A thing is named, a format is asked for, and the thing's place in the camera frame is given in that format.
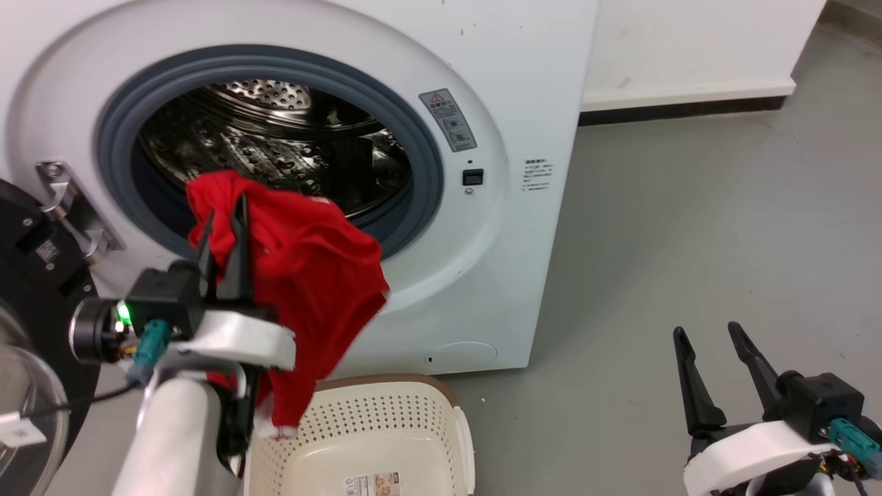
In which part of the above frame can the grey rubber door gasket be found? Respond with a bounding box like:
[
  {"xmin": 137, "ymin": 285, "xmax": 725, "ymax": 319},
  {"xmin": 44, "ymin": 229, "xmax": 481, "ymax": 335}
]
[{"xmin": 94, "ymin": 45, "xmax": 445, "ymax": 262}]

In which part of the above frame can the chrome door hinge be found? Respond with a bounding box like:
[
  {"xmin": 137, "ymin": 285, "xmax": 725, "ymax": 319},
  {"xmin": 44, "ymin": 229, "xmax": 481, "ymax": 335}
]
[{"xmin": 36, "ymin": 160, "xmax": 126, "ymax": 266}]

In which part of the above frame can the thin black cable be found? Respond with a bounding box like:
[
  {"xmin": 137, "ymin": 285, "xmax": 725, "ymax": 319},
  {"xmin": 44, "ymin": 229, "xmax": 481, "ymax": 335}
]
[{"xmin": 19, "ymin": 383, "xmax": 142, "ymax": 422}]

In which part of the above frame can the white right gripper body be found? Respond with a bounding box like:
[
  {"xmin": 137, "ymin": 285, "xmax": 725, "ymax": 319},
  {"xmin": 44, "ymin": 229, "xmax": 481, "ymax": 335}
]
[{"xmin": 684, "ymin": 419, "xmax": 838, "ymax": 496}]

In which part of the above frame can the white front-load washing machine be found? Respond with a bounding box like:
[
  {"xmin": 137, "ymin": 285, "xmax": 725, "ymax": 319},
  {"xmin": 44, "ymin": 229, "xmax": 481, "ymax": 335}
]
[{"xmin": 0, "ymin": 0, "xmax": 600, "ymax": 380}]

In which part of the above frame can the stainless steel washer drum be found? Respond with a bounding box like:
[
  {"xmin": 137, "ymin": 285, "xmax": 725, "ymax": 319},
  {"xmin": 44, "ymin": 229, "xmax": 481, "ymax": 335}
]
[{"xmin": 138, "ymin": 79, "xmax": 414, "ymax": 221}]

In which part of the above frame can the red garment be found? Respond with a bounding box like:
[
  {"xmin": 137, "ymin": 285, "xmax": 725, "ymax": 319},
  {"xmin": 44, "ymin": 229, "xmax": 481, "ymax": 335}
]
[{"xmin": 186, "ymin": 170, "xmax": 391, "ymax": 442}]

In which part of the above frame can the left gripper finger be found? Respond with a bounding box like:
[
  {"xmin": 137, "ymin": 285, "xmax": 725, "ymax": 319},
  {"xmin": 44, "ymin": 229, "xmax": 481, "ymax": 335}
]
[
  {"xmin": 196, "ymin": 212, "xmax": 217, "ymax": 302},
  {"xmin": 218, "ymin": 193, "xmax": 254, "ymax": 307}
]

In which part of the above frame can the small printed text label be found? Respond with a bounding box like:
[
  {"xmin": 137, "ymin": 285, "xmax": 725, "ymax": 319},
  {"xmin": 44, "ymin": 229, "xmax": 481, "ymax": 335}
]
[{"xmin": 522, "ymin": 158, "xmax": 556, "ymax": 192}]

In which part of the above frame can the black glass washer door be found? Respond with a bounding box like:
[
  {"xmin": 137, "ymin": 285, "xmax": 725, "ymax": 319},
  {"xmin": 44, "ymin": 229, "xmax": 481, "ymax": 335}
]
[{"xmin": 0, "ymin": 179, "xmax": 104, "ymax": 496}]

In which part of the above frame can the basket label sticker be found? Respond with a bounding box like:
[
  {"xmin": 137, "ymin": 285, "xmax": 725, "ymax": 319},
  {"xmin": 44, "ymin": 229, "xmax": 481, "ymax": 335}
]
[{"xmin": 343, "ymin": 472, "xmax": 402, "ymax": 496}]

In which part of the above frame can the dark baseboard strip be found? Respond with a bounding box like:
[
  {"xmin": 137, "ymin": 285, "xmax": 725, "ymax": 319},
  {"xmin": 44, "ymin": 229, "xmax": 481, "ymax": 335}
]
[{"xmin": 579, "ymin": 96, "xmax": 788, "ymax": 127}]

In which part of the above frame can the grey warning sticker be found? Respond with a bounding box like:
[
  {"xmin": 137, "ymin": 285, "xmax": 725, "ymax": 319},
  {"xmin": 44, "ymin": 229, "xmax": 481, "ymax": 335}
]
[{"xmin": 419, "ymin": 88, "xmax": 478, "ymax": 152}]

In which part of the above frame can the teal left cable connector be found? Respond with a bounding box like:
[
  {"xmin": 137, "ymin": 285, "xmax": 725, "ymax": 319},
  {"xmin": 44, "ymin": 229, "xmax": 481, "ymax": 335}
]
[{"xmin": 126, "ymin": 319, "xmax": 172, "ymax": 386}]

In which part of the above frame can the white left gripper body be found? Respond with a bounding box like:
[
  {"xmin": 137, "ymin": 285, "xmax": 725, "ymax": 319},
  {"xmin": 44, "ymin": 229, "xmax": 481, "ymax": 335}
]
[{"xmin": 165, "ymin": 310, "xmax": 298, "ymax": 477}]

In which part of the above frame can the round filter cover panel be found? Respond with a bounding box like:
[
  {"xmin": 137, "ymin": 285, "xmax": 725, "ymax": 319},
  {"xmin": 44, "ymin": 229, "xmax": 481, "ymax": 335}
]
[{"xmin": 424, "ymin": 341, "xmax": 498, "ymax": 376}]

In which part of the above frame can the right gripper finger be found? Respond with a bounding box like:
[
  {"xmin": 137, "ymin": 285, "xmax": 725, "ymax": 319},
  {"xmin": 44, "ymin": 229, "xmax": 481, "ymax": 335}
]
[
  {"xmin": 673, "ymin": 327, "xmax": 728, "ymax": 436},
  {"xmin": 728, "ymin": 321, "xmax": 788, "ymax": 422}
]

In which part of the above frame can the teal cable connector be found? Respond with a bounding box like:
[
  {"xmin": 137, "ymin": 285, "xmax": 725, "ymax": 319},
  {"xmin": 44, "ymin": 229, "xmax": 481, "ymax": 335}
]
[
  {"xmin": 126, "ymin": 319, "xmax": 172, "ymax": 386},
  {"xmin": 825, "ymin": 418, "xmax": 882, "ymax": 477}
]

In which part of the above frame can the cream perforated laundry basket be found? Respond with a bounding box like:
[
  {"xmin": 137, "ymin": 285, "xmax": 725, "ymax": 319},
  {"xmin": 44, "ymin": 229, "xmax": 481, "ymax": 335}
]
[{"xmin": 241, "ymin": 374, "xmax": 476, "ymax": 496}]

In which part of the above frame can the teal right cable connector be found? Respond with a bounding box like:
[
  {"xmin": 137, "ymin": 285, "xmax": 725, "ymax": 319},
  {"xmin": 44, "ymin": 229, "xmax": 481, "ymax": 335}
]
[{"xmin": 825, "ymin": 418, "xmax": 882, "ymax": 477}]

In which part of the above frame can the white cable tag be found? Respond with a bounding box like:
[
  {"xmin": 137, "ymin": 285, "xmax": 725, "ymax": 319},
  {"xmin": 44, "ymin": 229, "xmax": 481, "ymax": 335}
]
[{"xmin": 0, "ymin": 412, "xmax": 48, "ymax": 448}]

